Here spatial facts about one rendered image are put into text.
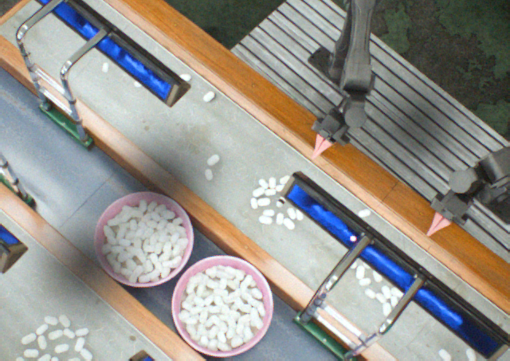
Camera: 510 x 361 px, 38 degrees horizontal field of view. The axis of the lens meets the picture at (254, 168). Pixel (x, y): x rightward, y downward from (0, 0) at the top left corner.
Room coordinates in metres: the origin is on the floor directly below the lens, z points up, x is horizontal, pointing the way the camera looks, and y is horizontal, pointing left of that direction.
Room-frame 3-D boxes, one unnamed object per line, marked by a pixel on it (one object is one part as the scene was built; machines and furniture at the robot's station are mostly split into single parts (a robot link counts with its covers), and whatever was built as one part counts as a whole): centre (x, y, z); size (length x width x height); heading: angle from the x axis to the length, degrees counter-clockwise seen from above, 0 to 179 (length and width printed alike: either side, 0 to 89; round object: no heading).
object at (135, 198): (0.55, 0.26, 0.72); 0.27 x 0.27 x 0.10
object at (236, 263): (0.42, 0.01, 0.72); 0.27 x 0.27 x 0.10
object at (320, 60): (1.24, -0.20, 0.71); 0.20 x 0.07 x 0.08; 58
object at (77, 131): (0.93, 0.53, 0.90); 0.20 x 0.19 x 0.45; 61
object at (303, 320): (0.47, -0.32, 0.90); 0.20 x 0.19 x 0.45; 61
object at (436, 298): (0.53, -0.36, 1.08); 0.62 x 0.08 x 0.07; 61
